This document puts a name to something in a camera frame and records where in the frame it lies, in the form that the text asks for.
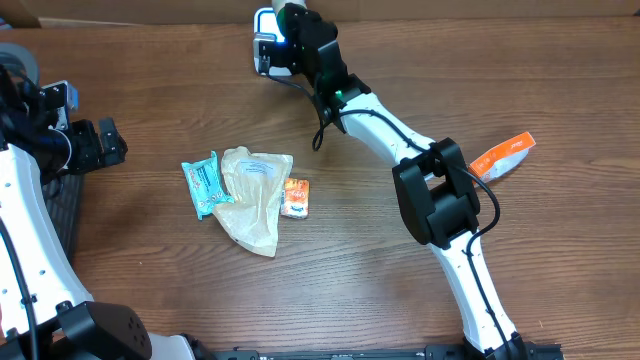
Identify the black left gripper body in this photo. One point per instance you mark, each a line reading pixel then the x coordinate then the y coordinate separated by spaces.
pixel 86 154

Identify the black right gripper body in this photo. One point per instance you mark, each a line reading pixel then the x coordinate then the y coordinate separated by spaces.
pixel 296 26

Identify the teal wipes packet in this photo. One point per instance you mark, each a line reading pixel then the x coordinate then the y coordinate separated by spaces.
pixel 204 182

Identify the beige plastic bag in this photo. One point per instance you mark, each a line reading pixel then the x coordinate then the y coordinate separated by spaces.
pixel 255 181

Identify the small orange white packet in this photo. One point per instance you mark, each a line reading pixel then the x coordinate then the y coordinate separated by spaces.
pixel 295 198

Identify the orange white box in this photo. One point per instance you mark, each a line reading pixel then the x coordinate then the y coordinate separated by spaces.
pixel 502 158

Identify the green lid jar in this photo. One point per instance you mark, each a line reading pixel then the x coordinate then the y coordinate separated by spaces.
pixel 279 10

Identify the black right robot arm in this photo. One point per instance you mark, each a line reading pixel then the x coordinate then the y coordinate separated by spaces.
pixel 436 192

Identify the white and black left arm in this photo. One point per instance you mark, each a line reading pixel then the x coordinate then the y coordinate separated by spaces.
pixel 46 312

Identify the white barcode scanner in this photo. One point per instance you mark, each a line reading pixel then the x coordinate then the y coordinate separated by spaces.
pixel 265 25

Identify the grey plastic mesh basket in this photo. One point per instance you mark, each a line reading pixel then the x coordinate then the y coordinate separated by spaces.
pixel 55 200

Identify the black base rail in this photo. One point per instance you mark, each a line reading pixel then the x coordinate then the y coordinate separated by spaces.
pixel 431 352

